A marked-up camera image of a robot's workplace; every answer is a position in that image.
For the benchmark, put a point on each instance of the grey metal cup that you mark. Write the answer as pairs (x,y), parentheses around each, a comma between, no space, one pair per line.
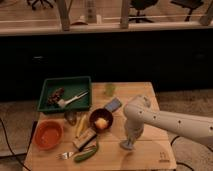
(71,117)

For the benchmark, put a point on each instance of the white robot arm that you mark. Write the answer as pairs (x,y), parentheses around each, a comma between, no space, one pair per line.
(138,112)

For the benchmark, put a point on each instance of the orange bowl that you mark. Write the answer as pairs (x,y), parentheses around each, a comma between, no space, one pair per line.
(48,135)

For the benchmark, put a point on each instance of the tan rectangular block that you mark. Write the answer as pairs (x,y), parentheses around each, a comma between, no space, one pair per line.
(84,138)

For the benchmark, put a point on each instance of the yellow banana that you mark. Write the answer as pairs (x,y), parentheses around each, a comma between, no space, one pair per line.
(81,125)

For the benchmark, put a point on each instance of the translucent green cup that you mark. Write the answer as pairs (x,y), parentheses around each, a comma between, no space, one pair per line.
(109,89)

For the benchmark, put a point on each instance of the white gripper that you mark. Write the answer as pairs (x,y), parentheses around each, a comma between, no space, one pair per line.
(133,131)

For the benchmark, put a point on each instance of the brown grape cluster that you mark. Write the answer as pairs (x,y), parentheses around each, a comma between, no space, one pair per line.
(55,96)

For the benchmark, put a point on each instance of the black office chair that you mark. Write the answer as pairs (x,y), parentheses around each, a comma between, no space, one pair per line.
(140,5)

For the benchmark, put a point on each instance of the green plastic tray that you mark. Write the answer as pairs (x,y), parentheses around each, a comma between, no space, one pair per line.
(72,86)

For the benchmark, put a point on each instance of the metal fork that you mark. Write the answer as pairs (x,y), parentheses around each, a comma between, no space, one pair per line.
(67,155)

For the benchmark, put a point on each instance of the white spatula in tray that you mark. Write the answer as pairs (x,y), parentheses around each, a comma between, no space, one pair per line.
(63,103)

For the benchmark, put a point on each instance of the green cucumber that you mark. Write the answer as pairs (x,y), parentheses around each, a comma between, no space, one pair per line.
(84,156)

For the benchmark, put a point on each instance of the dark bowl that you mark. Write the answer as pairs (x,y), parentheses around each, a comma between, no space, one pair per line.
(100,113)

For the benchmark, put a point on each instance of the yellow food piece in bowl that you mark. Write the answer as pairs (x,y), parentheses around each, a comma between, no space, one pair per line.
(101,123)

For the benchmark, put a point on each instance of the blue-grey towel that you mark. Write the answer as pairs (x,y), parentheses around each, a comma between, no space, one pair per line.
(127,145)

